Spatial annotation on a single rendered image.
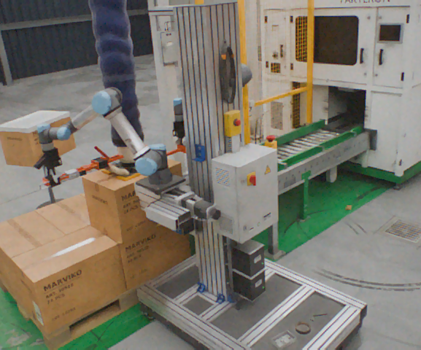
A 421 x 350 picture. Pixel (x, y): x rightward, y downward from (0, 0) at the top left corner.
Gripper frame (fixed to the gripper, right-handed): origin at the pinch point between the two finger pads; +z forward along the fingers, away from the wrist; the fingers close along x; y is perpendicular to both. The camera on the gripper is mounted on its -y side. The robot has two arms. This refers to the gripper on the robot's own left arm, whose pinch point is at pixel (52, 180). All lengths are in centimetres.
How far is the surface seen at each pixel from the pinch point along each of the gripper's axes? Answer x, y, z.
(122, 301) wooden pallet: -17, 23, 99
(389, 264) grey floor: -137, 193, 108
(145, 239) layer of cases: -19, 50, 60
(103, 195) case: -5.6, 29.9, 20.9
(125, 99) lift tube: -10, 57, -40
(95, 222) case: 12, 30, 47
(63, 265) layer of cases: -11, -9, 53
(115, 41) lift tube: -10, 55, -77
